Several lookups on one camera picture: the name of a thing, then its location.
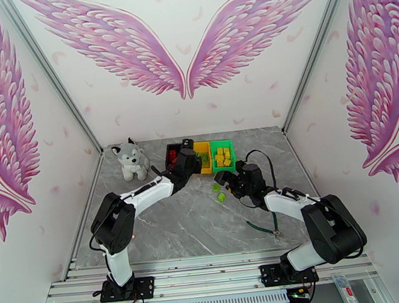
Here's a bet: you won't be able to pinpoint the green plastic storage bin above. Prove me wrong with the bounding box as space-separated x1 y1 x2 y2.
209 138 239 176

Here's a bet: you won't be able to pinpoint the yellow plastic storage bin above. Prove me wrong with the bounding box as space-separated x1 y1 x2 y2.
192 140 215 176

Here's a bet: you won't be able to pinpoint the black plastic storage bin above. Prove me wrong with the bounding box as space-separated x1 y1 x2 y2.
164 140 198 169

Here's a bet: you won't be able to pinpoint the grey white husky plush toy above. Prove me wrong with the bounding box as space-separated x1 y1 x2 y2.
109 135 152 184

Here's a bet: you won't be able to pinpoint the small circuit board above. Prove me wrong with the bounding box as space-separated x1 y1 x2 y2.
286 287 310 303

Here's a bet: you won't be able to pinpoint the clear labelled plastic packet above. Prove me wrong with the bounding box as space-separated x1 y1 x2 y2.
330 271 361 303

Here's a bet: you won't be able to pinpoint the aluminium side rail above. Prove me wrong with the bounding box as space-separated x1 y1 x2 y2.
284 127 353 257
49 152 118 282

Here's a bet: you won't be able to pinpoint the green handled pliers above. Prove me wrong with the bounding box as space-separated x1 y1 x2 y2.
245 211 283 240

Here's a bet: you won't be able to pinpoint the aluminium rail base frame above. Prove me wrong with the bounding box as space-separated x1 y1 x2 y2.
37 237 383 303

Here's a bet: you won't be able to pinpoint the aluminium frame post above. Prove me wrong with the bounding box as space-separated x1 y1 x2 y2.
269 0 376 135
0 0 105 164

